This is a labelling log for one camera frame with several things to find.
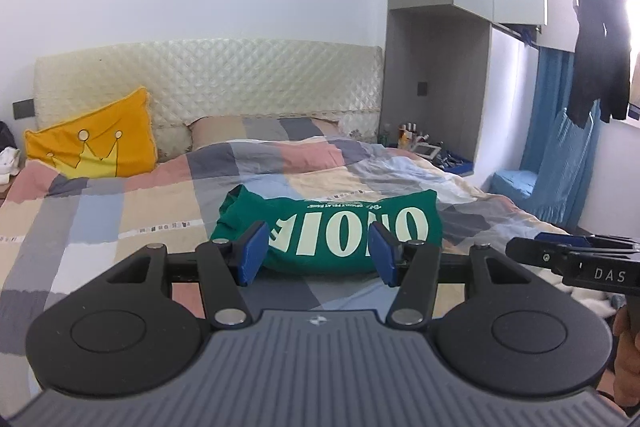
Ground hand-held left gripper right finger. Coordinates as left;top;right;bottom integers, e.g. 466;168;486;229
370;223;535;330

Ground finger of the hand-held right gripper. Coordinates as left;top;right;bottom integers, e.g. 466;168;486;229
505;237;592;267
534;232;640;254

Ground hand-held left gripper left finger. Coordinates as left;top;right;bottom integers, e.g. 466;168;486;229
105;221;271;330

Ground green hoodie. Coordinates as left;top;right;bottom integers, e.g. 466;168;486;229
209;184;444;277

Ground hanging black clothes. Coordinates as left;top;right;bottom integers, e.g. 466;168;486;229
566;0;635;128

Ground white clothes pile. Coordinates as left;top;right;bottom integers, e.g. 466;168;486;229
0;147;24;186

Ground black clothes pile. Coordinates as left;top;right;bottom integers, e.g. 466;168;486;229
0;121;19;154

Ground person's right hand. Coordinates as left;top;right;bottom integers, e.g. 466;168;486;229
612;306;640;407

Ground white fluffy blanket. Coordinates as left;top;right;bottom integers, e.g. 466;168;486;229
542;257;628;320

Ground blue covered chair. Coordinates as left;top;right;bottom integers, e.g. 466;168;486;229
489;169;542;208

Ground blue curtain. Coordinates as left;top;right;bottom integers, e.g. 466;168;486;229
519;46;602;230

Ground patchwork quilt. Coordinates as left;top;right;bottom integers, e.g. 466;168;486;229
0;138;575;403

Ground items on bedside shelf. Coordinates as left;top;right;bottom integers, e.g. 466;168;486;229
434;151;474;176

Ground patchwork pillow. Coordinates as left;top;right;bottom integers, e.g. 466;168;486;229
187;115;342;154

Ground cream quilted headboard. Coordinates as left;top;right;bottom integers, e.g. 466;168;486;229
32;38;384;160

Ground yellow crown cushion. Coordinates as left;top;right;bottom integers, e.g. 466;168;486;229
23;87;159;180

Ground grey built-in cabinet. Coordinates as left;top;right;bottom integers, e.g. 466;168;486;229
386;0;549;180

